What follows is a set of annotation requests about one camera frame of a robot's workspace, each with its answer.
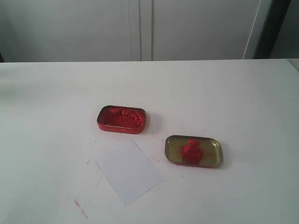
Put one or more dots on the red plastic stamp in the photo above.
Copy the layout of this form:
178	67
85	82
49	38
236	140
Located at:
192	153

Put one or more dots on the red ink tin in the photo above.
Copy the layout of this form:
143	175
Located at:
120	119

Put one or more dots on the gold tin lid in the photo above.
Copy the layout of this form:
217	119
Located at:
212	151

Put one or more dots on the white paper sheet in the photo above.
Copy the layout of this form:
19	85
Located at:
128	170

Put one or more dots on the white cabinet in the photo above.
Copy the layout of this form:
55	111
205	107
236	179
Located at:
130	30

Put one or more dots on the dark post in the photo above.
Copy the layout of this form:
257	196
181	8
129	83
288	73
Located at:
280	33

